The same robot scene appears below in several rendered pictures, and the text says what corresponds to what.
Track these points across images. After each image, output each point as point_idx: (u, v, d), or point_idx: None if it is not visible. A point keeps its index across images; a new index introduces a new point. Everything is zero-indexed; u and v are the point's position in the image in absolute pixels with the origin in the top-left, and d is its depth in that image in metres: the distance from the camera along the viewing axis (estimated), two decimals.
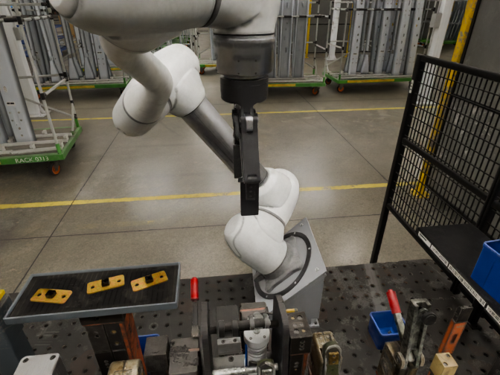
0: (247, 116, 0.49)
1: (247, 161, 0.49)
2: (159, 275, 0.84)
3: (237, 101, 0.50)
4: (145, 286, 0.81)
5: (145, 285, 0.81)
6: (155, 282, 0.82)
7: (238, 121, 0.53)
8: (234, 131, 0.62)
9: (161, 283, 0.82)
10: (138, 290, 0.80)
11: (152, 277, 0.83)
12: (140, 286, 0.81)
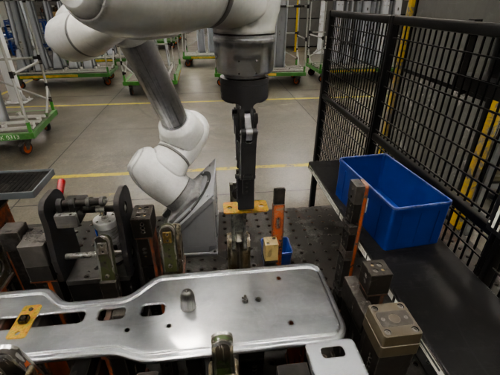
0: (247, 129, 0.50)
1: (245, 164, 0.54)
2: (258, 204, 0.64)
3: (237, 101, 0.50)
4: (239, 210, 0.62)
5: (239, 210, 0.62)
6: (251, 209, 0.62)
7: (238, 124, 0.53)
8: (236, 149, 0.60)
9: (259, 212, 0.62)
10: (229, 213, 0.62)
11: None
12: (234, 209, 0.63)
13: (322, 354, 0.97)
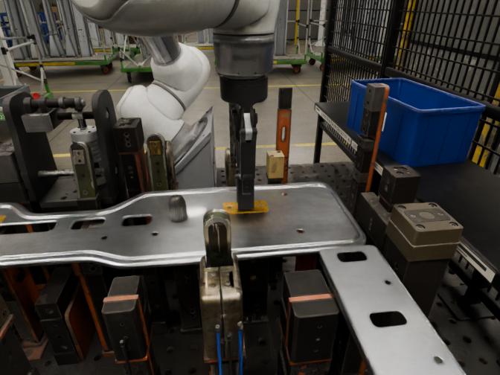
0: (247, 129, 0.50)
1: (244, 164, 0.54)
2: (258, 204, 0.64)
3: (237, 101, 0.50)
4: (239, 210, 0.62)
5: (239, 210, 0.62)
6: (251, 209, 0.62)
7: (237, 123, 0.54)
8: (236, 149, 0.60)
9: (259, 212, 0.62)
10: (229, 213, 0.62)
11: None
12: (234, 209, 0.62)
13: None
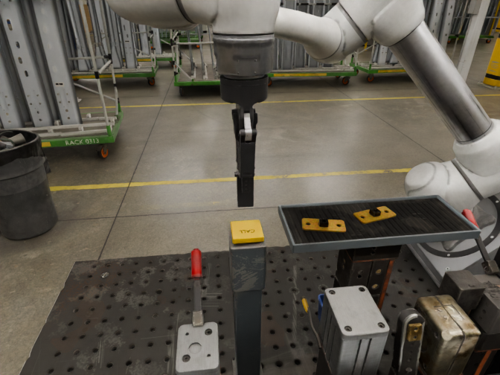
0: (246, 130, 0.50)
1: (243, 164, 0.54)
2: None
3: (237, 101, 0.50)
4: None
5: None
6: None
7: (237, 123, 0.54)
8: (236, 149, 0.60)
9: None
10: None
11: None
12: None
13: None
